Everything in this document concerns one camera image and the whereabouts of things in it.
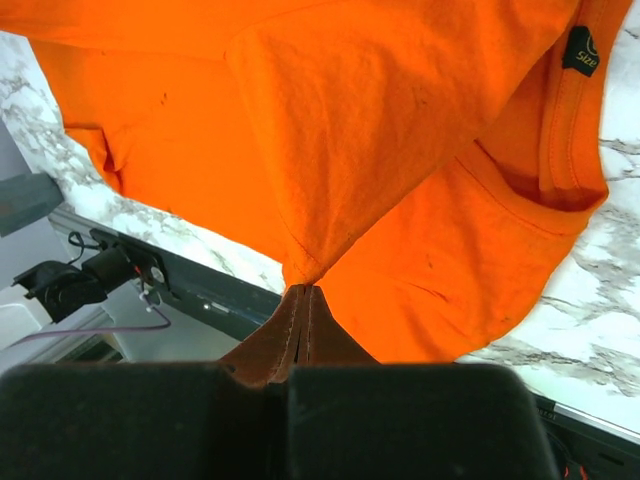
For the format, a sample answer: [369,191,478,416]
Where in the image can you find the aluminium rail frame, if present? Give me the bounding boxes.
[0,207,281,369]

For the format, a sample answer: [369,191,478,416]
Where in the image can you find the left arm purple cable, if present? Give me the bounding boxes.
[7,287,172,349]

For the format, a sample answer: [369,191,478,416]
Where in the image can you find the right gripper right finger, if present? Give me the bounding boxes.
[294,286,377,366]

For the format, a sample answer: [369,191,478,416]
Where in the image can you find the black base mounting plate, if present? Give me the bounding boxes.
[90,228,639,479]

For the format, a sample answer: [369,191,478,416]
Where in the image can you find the orange t shirt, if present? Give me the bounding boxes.
[1,1,630,362]

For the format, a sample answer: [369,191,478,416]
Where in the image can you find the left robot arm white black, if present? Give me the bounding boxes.
[12,247,137,323]

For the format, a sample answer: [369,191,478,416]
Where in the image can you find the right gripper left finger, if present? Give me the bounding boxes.
[219,285,306,388]

